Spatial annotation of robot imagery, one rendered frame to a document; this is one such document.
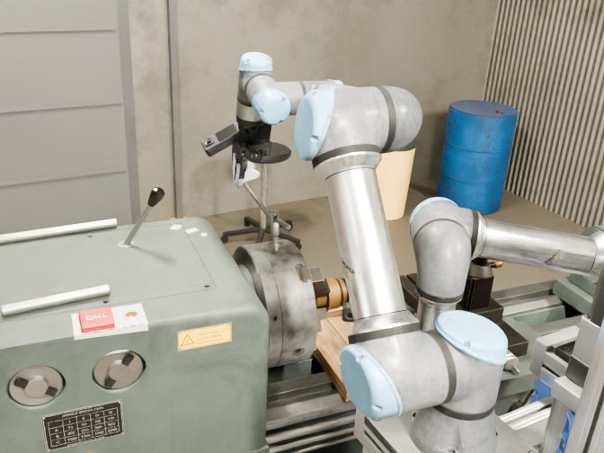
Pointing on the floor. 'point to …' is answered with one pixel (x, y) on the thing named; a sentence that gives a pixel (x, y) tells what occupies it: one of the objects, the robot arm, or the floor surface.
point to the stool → (279, 153)
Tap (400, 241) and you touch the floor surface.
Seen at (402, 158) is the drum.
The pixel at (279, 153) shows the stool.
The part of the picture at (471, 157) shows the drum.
